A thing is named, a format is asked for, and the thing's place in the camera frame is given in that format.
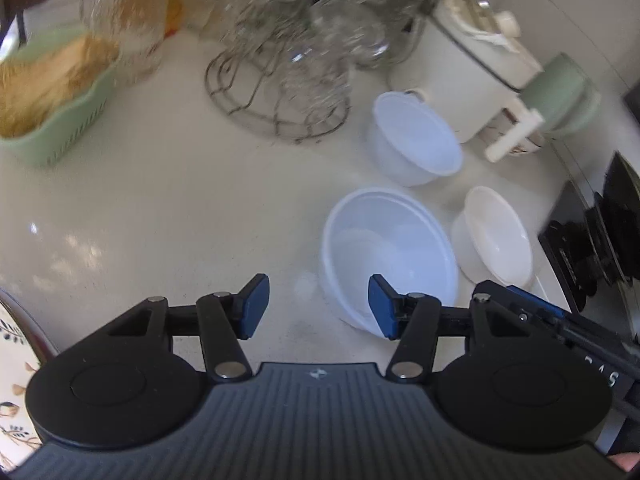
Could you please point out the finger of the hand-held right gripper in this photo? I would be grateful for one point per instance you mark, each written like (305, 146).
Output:
(530, 301)

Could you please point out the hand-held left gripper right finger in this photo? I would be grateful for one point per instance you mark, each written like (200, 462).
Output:
(382, 310)

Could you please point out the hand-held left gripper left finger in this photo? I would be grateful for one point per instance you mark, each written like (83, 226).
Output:
(252, 307)

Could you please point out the large translucent plastic bowl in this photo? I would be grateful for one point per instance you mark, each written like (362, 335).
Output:
(390, 265)

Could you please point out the white ceramic bowl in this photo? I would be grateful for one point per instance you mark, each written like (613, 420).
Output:
(495, 240)

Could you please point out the dark-rimmed floral plate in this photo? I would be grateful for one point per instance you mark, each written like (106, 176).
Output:
(12, 380)

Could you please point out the black stove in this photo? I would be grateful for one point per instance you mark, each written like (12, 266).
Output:
(600, 230)

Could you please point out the patterned ceramic mug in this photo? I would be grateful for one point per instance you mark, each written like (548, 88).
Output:
(525, 149)

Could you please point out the small translucent plastic bowl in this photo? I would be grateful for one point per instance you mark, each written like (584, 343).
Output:
(412, 140)

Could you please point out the pale green kettle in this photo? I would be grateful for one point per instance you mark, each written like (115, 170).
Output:
(562, 95)

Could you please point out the white electric cooker pot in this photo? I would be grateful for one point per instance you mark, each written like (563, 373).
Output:
(470, 65)

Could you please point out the green plastic basket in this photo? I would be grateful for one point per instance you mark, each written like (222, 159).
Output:
(65, 125)

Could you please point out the bundle of thin wooden sticks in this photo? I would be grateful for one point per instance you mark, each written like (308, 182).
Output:
(45, 85)

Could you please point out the glass jar with red lid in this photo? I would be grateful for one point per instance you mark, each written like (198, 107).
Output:
(132, 15)

